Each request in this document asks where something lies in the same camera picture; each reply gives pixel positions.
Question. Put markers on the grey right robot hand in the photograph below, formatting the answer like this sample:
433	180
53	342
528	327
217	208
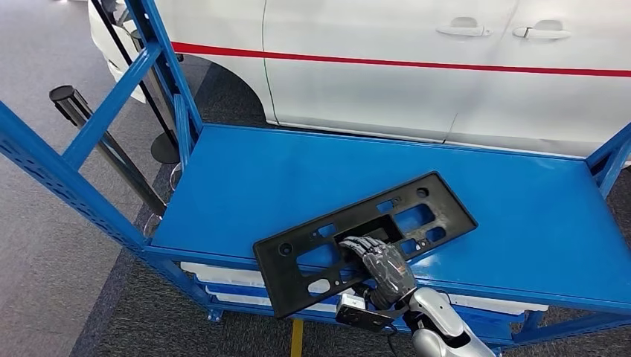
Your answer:
389	276

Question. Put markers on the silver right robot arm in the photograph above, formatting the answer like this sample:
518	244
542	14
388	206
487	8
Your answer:
439	320

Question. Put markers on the black plastic plate bracket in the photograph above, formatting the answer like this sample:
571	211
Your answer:
296	281

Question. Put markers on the blue metal shelf rack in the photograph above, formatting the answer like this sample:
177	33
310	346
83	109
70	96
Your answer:
493	222

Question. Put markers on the chrome stanchion post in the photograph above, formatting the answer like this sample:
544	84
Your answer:
118	157

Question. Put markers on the white car with red stripe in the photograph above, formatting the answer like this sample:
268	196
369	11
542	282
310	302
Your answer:
369	93

